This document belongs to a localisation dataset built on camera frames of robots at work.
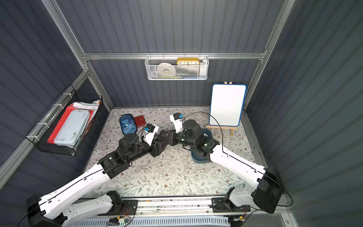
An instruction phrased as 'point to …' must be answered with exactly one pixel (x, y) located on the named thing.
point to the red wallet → (140, 121)
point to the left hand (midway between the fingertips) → (164, 139)
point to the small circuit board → (125, 220)
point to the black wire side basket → (42, 135)
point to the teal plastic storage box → (197, 158)
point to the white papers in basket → (94, 105)
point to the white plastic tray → (72, 127)
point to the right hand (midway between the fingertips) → (164, 132)
